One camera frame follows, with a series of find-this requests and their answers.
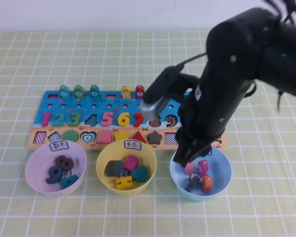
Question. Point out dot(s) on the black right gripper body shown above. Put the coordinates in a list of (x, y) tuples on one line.
[(212, 116)]

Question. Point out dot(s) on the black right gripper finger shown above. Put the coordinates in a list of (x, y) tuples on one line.
[(202, 151), (183, 158)]

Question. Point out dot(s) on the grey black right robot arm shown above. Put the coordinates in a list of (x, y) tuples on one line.
[(261, 49)]

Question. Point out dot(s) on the pink fish piece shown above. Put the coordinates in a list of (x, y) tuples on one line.
[(189, 169)]

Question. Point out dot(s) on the magenta fish piece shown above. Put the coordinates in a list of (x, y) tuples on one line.
[(203, 168)]

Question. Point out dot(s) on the light blue plastic bowl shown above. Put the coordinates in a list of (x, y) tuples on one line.
[(219, 172)]

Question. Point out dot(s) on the dark grey fish piece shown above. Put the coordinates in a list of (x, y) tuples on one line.
[(192, 184)]

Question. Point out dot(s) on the orange fish piece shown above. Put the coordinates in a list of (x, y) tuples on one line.
[(207, 184)]

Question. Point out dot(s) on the light yellow plastic bowl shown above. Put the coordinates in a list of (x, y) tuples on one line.
[(149, 158)]

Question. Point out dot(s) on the brown star piece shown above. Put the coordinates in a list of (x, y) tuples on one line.
[(154, 138)]

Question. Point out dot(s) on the teal heart piece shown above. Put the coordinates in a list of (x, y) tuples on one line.
[(139, 174)]

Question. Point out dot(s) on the red triangle piece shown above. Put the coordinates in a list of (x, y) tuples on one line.
[(138, 138)]

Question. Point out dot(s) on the magenta parallelogram piece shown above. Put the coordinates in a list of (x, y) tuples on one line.
[(130, 163)]

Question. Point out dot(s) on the yellow equals sign piece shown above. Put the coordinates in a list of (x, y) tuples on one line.
[(124, 183)]

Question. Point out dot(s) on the yellow pentagon piece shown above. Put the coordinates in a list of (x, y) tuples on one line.
[(122, 136)]

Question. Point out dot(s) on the yellow number six piece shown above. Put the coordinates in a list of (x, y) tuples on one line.
[(120, 120)]

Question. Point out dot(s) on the red fish piece number seven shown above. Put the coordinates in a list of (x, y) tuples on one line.
[(139, 91)]

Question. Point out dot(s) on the pink trapezoid piece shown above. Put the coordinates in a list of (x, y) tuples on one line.
[(104, 137)]

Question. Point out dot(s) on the yellow fish piece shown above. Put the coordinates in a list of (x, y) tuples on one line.
[(126, 92)]

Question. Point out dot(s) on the pink number five piece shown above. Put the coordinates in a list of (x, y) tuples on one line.
[(108, 114)]

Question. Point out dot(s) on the colourful wooden puzzle board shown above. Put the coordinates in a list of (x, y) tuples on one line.
[(108, 107)]

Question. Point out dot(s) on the teal fish piece number four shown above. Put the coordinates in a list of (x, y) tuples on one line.
[(94, 91)]

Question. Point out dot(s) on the green number three piece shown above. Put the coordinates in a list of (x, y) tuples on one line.
[(77, 119)]

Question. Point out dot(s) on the green circle piece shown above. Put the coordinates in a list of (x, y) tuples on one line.
[(70, 136)]

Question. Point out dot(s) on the green fish piece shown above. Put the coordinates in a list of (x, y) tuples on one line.
[(79, 92)]

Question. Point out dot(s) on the brown number eight piece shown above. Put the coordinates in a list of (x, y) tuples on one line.
[(57, 161)]

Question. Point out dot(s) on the blue number two piece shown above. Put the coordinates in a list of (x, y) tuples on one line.
[(58, 124)]

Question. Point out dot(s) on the dark teal number nine piece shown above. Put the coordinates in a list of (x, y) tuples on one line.
[(51, 180)]

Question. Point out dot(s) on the teal fish piece number two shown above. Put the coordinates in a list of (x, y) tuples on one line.
[(64, 92)]

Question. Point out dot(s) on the pink number one piece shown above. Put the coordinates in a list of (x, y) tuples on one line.
[(46, 119)]

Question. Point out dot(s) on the light pink plastic bowl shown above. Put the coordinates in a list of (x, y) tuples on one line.
[(37, 160)]

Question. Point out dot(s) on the small white paper label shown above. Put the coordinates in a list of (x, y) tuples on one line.
[(196, 176), (124, 173), (67, 173)]

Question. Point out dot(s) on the white handwritten paper label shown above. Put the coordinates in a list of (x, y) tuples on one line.
[(132, 145), (59, 145)]

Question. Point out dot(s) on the green white-checked tablecloth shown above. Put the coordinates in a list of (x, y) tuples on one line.
[(148, 217)]

